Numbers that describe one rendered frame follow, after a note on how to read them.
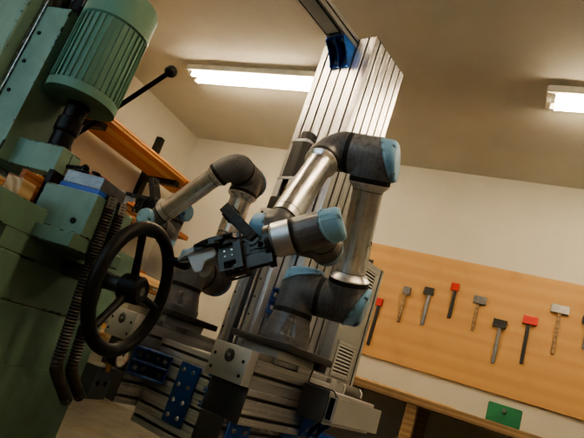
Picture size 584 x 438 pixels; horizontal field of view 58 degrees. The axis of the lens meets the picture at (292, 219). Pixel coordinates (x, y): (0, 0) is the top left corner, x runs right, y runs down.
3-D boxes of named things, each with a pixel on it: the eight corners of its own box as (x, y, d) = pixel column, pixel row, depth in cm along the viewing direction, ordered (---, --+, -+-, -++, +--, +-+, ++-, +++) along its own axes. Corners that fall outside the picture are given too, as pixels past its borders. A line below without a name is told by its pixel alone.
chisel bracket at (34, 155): (49, 179, 120) (64, 146, 122) (2, 167, 124) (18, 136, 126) (68, 191, 127) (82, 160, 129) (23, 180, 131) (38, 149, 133)
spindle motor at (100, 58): (86, 90, 119) (139, -18, 128) (27, 79, 125) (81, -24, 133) (126, 129, 135) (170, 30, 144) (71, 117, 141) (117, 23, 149)
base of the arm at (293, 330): (278, 344, 161) (288, 313, 164) (317, 355, 152) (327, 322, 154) (248, 332, 151) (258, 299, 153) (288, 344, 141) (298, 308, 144)
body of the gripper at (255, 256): (215, 272, 107) (272, 257, 105) (210, 234, 110) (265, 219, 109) (228, 282, 114) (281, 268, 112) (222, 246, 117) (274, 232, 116)
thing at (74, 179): (97, 195, 106) (109, 170, 108) (55, 183, 110) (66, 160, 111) (129, 217, 118) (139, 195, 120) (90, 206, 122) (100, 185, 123)
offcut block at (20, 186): (13, 196, 104) (21, 182, 105) (29, 202, 103) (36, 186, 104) (0, 189, 100) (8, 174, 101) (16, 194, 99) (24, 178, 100)
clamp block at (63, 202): (79, 235, 102) (97, 193, 105) (25, 219, 106) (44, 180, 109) (118, 255, 116) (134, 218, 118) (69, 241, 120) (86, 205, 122)
